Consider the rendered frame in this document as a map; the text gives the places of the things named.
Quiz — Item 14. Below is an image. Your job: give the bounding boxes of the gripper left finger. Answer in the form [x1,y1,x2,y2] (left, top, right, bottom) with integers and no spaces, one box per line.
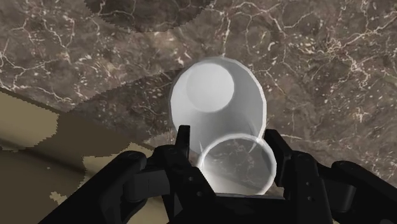
[38,125,218,224]

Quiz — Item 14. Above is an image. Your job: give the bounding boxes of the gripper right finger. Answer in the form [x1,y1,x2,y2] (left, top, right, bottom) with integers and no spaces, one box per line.
[263,129,397,224]

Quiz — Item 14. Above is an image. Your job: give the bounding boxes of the clear glass cup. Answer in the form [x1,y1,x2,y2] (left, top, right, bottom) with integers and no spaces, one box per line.
[197,133,277,196]

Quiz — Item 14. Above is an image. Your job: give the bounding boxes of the white cup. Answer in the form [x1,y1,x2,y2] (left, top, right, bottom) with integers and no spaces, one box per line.
[168,57,267,155]

